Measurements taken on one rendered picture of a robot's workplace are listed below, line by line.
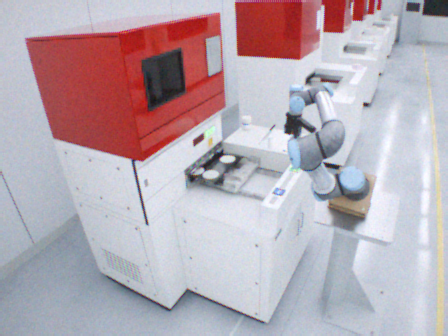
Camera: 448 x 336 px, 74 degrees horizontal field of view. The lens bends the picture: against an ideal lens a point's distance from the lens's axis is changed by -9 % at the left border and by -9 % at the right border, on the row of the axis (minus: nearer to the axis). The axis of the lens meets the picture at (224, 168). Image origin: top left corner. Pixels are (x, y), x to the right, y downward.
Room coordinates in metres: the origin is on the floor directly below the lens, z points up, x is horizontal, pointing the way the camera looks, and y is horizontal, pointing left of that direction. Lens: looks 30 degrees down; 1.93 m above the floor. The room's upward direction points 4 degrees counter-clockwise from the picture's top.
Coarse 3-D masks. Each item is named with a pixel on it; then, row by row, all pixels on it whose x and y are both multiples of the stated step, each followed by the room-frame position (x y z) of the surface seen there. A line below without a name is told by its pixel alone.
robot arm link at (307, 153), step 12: (288, 144) 1.15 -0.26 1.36; (300, 144) 1.12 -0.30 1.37; (312, 144) 1.10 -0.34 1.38; (300, 156) 1.09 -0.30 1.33; (312, 156) 1.08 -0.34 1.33; (324, 156) 1.08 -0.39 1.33; (300, 168) 1.15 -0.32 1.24; (312, 168) 1.12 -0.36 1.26; (324, 168) 1.20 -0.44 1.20; (312, 180) 1.23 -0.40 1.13; (324, 180) 1.22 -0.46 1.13; (336, 180) 1.30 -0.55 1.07; (312, 192) 1.31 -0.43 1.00; (324, 192) 1.26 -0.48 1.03; (336, 192) 1.27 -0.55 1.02
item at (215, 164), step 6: (216, 156) 1.95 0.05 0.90; (234, 156) 1.94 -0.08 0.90; (210, 162) 1.88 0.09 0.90; (216, 162) 1.87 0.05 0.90; (222, 162) 1.86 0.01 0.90; (234, 162) 1.86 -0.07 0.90; (204, 168) 1.80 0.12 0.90; (210, 168) 1.79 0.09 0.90; (216, 168) 1.79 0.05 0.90; (222, 168) 1.79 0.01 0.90; (228, 168) 1.78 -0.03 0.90; (198, 174) 1.73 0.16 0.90; (210, 180) 1.65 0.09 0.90
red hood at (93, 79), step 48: (48, 48) 1.61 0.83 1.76; (96, 48) 1.41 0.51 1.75; (144, 48) 1.44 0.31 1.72; (192, 48) 1.75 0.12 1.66; (48, 96) 1.67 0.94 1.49; (96, 96) 1.45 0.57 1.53; (144, 96) 1.40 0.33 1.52; (192, 96) 1.71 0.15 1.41; (96, 144) 1.50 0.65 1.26; (144, 144) 1.36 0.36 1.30
